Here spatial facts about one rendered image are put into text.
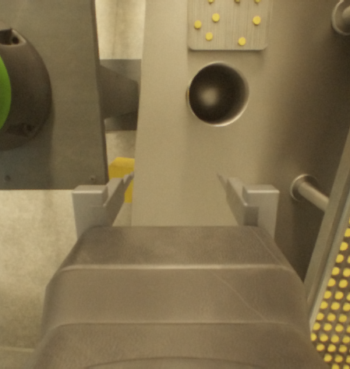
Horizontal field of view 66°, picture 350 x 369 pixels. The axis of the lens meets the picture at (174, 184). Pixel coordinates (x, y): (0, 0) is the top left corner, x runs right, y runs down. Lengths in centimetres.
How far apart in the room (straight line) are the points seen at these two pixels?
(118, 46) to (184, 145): 89
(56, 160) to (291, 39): 39
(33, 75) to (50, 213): 121
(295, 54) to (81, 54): 32
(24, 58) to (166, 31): 21
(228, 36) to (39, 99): 28
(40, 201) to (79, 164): 115
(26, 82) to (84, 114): 7
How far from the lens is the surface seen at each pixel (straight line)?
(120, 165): 51
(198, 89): 46
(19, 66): 34
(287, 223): 55
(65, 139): 37
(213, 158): 47
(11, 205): 158
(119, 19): 132
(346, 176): 38
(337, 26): 52
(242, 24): 48
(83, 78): 36
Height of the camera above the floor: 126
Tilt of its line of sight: 73 degrees down
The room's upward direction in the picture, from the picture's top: 180 degrees counter-clockwise
